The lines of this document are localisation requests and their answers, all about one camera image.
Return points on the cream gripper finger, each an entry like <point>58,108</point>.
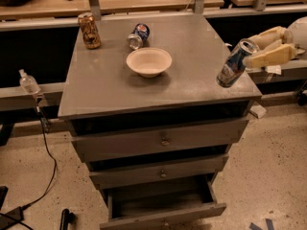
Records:
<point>272,36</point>
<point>280,55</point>

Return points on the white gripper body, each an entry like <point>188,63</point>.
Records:
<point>299,33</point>

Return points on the redbull can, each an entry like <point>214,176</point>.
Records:
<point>234,65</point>

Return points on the grey wooden drawer cabinet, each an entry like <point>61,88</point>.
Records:
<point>103,96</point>

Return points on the blue pepsi can lying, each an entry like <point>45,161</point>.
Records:
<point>139,36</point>

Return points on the grey open bottom drawer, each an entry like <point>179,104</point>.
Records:
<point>163,203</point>

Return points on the brown gold tall can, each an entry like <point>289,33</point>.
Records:
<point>91,38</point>

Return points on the grey top drawer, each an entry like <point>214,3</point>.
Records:
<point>188,136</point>

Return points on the grey middle drawer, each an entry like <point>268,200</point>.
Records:
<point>159,171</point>

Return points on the white plastic packet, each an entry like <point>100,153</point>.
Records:
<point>274,69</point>

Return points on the small white box floor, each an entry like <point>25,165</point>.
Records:
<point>258,111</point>

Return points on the white paper bowl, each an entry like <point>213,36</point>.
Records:
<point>149,62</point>

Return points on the wooden back table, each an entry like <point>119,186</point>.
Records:
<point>64,8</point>

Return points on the black power adapter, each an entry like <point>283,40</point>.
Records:
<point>10,218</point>

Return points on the clear bottle left rail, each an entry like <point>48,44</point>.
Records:
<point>28,83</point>

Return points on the black handle object floor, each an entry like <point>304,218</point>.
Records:
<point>67,217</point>

